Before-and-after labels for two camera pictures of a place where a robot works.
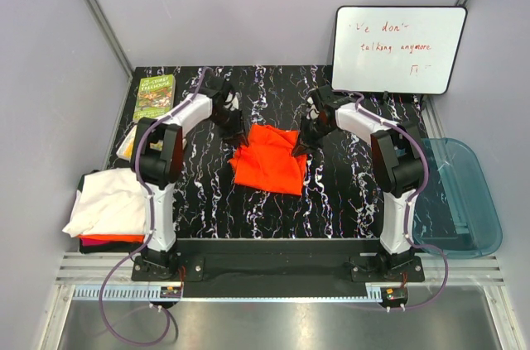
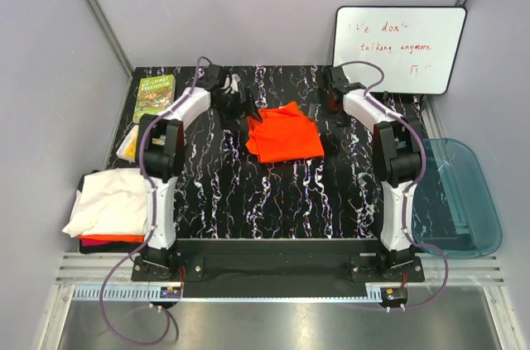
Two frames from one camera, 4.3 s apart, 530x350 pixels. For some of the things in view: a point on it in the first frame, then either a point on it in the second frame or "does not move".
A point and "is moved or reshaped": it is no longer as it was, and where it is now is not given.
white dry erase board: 396,49 does not move
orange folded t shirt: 117,237 does not move
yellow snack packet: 125,149 does not move
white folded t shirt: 110,203 does not move
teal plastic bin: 455,213 does not move
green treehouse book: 155,96 does not move
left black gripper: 237,133 to 243,109
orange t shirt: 267,162 is moved or reshaped
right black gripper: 306,145 to 342,119
